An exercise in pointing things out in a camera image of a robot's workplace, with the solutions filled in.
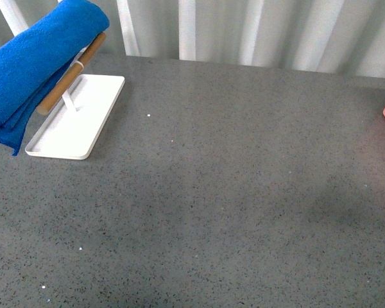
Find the white towel rack with wooden bars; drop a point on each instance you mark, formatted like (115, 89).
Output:
(76, 110)

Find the white pleated curtain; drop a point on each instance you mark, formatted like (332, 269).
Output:
(345, 37)

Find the blue microfiber cloth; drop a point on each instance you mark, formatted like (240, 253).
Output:
(33, 62)

